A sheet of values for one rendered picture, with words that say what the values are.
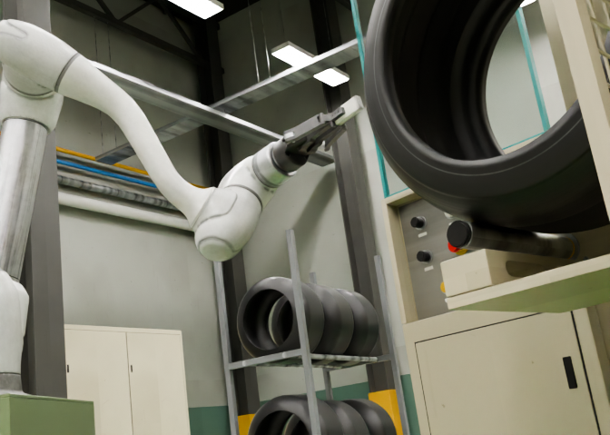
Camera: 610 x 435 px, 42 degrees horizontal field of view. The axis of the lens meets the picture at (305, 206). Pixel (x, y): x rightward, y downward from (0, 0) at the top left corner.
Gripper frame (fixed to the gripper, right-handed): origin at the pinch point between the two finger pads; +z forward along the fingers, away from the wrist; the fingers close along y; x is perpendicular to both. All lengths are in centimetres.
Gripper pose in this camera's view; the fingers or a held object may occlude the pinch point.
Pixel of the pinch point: (348, 110)
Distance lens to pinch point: 162.9
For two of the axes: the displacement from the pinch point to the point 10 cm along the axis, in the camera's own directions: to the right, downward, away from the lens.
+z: 6.5, -4.3, -6.2
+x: 2.4, 9.0, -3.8
